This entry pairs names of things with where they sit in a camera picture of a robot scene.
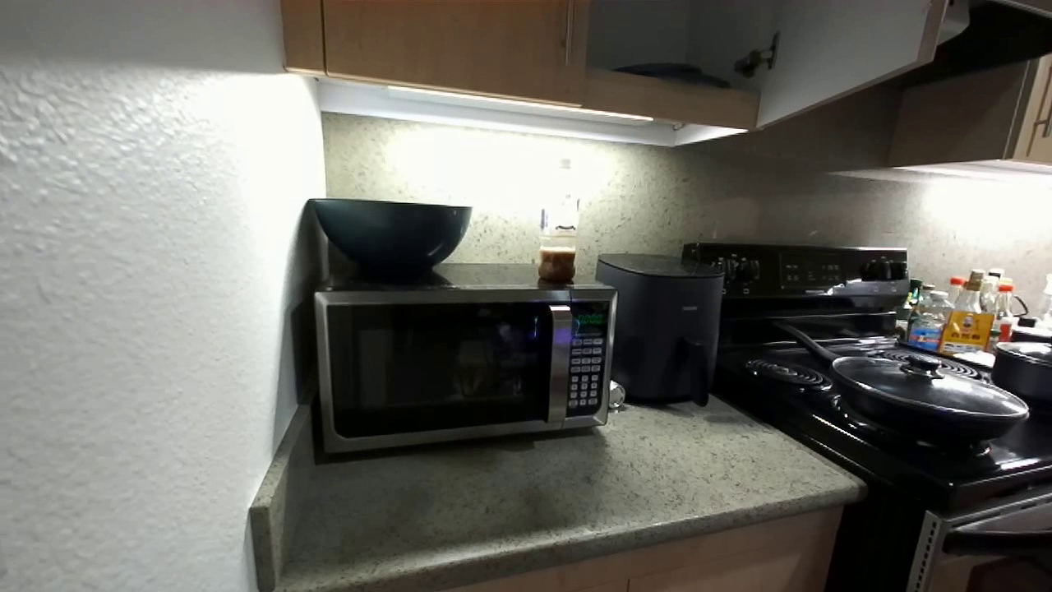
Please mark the red-capped sauce bottle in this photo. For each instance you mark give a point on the red-capped sauce bottle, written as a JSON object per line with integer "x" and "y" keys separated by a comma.
{"x": 1008, "y": 316}

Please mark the dark skillet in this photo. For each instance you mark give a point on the dark skillet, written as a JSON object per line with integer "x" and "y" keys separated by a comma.
{"x": 872, "y": 293}

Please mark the small shiny round object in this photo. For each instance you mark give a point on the small shiny round object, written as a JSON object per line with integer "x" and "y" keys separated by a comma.
{"x": 615, "y": 397}

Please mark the black air fryer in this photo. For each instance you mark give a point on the black air fryer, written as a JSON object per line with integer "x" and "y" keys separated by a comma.
{"x": 659, "y": 331}

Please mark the black cooking pot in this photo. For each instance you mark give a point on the black cooking pot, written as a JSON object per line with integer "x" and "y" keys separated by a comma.
{"x": 1022, "y": 368}

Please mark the metal cabinet door hinge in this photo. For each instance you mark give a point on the metal cabinet door hinge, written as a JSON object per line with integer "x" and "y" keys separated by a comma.
{"x": 757, "y": 58}

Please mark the stainless black microwave oven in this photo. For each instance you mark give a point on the stainless black microwave oven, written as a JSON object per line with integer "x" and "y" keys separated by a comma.
{"x": 439, "y": 367}

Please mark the glass jar with brown contents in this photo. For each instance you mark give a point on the glass jar with brown contents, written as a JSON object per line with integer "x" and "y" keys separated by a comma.
{"x": 557, "y": 268}

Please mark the clear bottle with blue label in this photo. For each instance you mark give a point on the clear bottle with blue label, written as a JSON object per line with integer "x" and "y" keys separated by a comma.
{"x": 928, "y": 331}

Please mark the wooden wall cabinet door white-backed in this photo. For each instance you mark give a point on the wooden wall cabinet door white-backed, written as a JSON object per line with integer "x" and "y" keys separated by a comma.
{"x": 843, "y": 54}

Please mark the light grey hood fixture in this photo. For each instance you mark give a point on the light grey hood fixture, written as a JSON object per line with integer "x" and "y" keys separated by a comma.
{"x": 954, "y": 21}

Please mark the wooden wall cabinet beside hood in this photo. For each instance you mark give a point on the wooden wall cabinet beside hood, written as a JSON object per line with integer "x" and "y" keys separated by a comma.
{"x": 954, "y": 118}

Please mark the wide wooden base cabinet door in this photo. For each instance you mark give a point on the wide wooden base cabinet door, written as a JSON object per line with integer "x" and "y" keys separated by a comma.
{"x": 757, "y": 553}

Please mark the wooden wall cabinet carcass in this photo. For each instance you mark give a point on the wooden wall cabinet carcass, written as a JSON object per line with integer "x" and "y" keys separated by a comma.
{"x": 659, "y": 101}

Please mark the yellow oil bottle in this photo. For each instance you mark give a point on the yellow oil bottle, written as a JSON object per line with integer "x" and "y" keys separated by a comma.
{"x": 966, "y": 327}

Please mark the black stainless kitchen stove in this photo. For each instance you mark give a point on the black stainless kitchen stove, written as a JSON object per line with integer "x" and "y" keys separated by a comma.
{"x": 801, "y": 268}

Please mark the large dark blue bowl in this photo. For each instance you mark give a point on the large dark blue bowl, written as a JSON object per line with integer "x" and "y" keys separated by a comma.
{"x": 396, "y": 236}

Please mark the black frying pan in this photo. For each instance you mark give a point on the black frying pan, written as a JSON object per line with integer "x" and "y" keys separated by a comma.
{"x": 940, "y": 430}

